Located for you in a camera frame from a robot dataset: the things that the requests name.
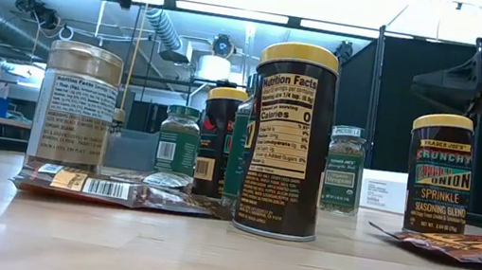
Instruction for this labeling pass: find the yellow lid dark spice can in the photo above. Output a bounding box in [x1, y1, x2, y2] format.
[397, 108, 482, 240]
[229, 36, 345, 245]
[190, 83, 251, 202]

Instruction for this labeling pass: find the tan lid spice jar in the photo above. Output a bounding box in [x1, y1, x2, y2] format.
[111, 107, 127, 126]
[24, 37, 126, 179]

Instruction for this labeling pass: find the green lid spice jar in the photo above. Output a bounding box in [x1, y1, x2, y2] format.
[219, 71, 264, 211]
[318, 123, 371, 218]
[152, 102, 205, 180]

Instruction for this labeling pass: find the orange foil spice packet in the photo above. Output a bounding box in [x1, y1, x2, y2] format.
[365, 213, 482, 267]

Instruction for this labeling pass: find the brown foil spice packet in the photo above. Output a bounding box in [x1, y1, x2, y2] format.
[107, 162, 196, 196]
[10, 157, 237, 225]

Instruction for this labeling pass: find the round black ceiling device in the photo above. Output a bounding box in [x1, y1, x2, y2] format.
[209, 31, 238, 61]

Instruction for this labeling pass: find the white plastic bin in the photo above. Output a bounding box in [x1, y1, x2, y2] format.
[357, 167, 411, 216]

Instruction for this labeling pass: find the white cylinder lamp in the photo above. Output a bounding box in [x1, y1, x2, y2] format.
[194, 53, 234, 85]

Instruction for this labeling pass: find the gray plastic bin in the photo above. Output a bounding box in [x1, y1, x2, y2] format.
[102, 126, 161, 174]

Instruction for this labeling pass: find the ribbed flexible duct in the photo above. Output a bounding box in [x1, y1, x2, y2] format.
[138, 5, 188, 53]

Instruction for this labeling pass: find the black panel frame post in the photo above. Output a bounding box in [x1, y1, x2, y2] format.
[357, 25, 392, 170]

